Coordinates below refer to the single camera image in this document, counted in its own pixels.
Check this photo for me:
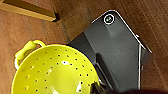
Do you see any white gaming table yellow frame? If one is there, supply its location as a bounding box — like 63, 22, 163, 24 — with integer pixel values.
0, 0, 60, 23

